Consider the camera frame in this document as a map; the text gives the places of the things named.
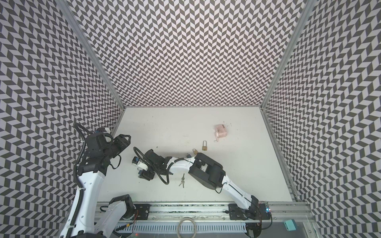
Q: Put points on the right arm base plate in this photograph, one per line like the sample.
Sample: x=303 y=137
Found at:
x=261 y=213

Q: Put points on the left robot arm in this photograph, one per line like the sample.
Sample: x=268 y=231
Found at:
x=89 y=173

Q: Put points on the right teal box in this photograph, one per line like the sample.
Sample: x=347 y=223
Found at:
x=290 y=225

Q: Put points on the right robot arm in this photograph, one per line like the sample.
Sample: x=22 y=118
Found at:
x=208 y=173

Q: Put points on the black padlock key set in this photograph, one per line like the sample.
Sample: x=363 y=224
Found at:
x=182 y=183

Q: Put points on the long shackle brass padlock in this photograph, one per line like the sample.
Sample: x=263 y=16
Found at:
x=204 y=145

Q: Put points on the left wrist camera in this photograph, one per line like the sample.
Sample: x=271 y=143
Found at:
x=107 y=131

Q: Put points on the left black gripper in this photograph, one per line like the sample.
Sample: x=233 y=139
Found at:
x=122 y=142

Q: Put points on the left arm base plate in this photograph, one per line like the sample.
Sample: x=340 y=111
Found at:
x=137 y=212

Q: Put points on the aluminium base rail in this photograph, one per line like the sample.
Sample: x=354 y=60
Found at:
x=207 y=217

